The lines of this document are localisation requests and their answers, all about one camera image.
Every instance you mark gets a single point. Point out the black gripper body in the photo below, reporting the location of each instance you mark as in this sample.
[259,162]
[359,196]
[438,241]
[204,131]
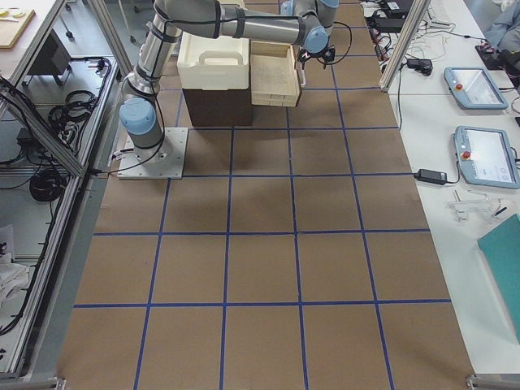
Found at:
[307,54]

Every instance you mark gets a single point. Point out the light wooden drawer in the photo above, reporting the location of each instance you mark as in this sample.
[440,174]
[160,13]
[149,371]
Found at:
[273,74]

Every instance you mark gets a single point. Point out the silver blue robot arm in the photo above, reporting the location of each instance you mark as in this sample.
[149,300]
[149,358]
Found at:
[307,25]
[324,11]

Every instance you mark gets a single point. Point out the white plastic tray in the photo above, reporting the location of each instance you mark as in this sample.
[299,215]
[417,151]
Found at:
[213,64]

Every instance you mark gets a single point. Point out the dark brown wooden cabinet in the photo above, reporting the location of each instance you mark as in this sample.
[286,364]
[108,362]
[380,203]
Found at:
[219,108]

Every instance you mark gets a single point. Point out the far blue teach pendant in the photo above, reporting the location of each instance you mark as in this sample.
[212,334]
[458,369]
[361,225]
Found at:
[474,88]

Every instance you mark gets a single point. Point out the blue teach pendant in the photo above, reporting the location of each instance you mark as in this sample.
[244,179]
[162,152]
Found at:
[485,157]
[474,88]

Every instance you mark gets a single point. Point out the small black power adapter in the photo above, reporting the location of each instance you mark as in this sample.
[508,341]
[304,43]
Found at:
[431,177]

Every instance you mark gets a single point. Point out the near blue teach pendant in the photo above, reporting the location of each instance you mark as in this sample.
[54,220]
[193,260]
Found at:
[485,157]

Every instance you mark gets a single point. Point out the brown paper table cover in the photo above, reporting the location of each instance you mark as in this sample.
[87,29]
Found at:
[293,254]

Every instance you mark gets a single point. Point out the teal folder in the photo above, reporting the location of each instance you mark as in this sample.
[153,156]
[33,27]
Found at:
[500,247]

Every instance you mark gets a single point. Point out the wooden board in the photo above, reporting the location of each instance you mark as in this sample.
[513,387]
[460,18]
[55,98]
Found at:
[14,21]

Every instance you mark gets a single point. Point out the aluminium frame post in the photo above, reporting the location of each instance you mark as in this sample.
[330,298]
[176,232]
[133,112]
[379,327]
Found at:
[410,27]

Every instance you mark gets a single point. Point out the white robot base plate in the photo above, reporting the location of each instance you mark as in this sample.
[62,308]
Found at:
[164,162]

